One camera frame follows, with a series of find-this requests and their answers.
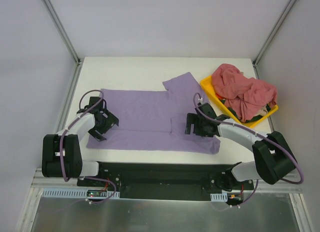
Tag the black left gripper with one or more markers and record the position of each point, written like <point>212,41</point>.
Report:
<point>105,125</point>

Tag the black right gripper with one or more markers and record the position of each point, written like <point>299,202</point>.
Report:
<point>194,125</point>

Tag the yellow plastic tray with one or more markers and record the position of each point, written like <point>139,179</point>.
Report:
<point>206,85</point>

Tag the right aluminium frame post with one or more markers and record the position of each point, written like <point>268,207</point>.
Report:
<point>275,30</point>

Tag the green t shirt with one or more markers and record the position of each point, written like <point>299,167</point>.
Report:
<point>243,110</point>

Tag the left aluminium frame post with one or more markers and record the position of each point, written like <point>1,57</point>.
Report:
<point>61,30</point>

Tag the white slotted cable duct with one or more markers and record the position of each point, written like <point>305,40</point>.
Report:
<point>66,193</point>

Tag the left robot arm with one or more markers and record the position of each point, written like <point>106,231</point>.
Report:
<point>61,152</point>

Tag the aluminium frame post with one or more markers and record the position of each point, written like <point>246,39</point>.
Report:
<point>61,30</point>
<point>275,30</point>

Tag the pink t shirt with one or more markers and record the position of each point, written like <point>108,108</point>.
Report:
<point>229,83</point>

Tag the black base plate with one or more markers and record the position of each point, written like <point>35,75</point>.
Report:
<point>156,181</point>

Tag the purple t shirt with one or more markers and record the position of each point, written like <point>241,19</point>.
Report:
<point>155,120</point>

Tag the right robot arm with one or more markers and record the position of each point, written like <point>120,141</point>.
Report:
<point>273,158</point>

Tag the white cloth in tray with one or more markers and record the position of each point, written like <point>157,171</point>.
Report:
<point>262,112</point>

